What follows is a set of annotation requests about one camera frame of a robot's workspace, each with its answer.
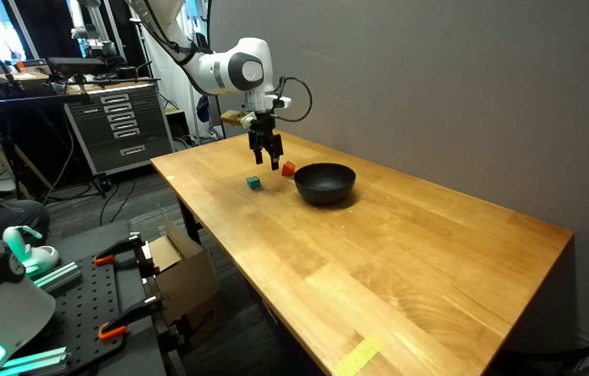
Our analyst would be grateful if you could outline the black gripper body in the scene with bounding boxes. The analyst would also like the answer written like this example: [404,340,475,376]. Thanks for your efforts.
[246,111,286,152]

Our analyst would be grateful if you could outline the black bowl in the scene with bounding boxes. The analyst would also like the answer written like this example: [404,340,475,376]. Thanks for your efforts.
[293,160,357,207]

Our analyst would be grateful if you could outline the black cabinet white labels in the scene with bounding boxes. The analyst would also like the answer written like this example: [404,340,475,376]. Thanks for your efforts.
[62,83,175,178]

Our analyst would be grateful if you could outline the cardboard box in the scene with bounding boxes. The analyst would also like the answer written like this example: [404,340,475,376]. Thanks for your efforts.
[142,222,221,329]

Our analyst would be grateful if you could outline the yellow tape strip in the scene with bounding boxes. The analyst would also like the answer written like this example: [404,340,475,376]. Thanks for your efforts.
[334,333,385,376]

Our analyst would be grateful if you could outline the black perforated breadboard plate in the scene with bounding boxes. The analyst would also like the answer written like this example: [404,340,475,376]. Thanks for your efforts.
[18,225,172,376]

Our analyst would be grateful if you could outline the black side desk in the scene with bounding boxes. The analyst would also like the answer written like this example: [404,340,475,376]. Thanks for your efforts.
[0,86,103,210]

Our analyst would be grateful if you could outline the aluminium extrusion bar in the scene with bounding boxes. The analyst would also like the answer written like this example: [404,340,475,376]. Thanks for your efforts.
[32,258,83,292]
[0,345,71,376]

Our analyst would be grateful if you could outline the operator dark trouser leg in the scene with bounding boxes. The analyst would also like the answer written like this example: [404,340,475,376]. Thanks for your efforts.
[0,198,51,242]

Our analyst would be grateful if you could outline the mint green plastic tool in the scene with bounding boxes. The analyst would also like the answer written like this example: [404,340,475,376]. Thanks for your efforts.
[0,223,62,280]

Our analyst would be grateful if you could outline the black camera cable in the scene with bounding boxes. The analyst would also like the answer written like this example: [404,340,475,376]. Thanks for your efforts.
[273,72,316,125]

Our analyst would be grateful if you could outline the black clamp orange handle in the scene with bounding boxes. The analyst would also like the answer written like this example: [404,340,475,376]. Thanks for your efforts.
[91,232,148,269]
[93,295,164,345]

